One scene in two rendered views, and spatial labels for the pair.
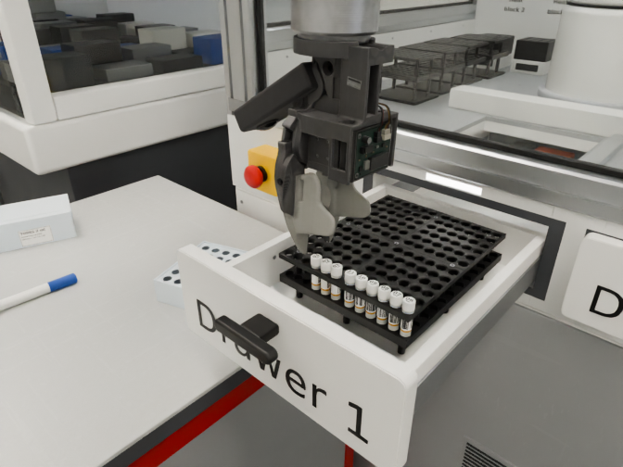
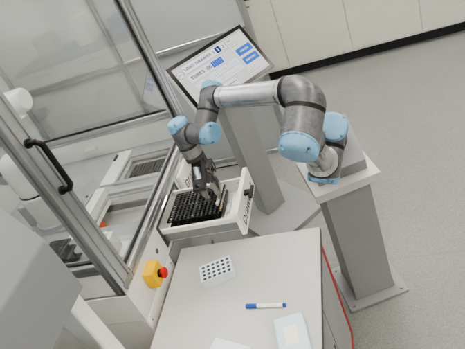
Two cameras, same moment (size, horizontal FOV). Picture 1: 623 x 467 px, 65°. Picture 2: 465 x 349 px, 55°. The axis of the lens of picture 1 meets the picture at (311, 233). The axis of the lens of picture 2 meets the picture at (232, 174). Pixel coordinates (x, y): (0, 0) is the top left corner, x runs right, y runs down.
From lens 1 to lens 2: 1.78 m
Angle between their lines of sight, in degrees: 89
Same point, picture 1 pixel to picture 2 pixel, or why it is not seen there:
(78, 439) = (288, 239)
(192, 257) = (238, 208)
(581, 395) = not seen: hidden behind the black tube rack
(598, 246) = (180, 176)
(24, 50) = not seen: outside the picture
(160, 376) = (261, 246)
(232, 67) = (116, 270)
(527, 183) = (167, 182)
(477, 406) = (201, 242)
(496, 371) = not seen: hidden behind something
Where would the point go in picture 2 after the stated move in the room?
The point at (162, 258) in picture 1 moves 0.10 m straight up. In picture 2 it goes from (213, 301) to (202, 283)
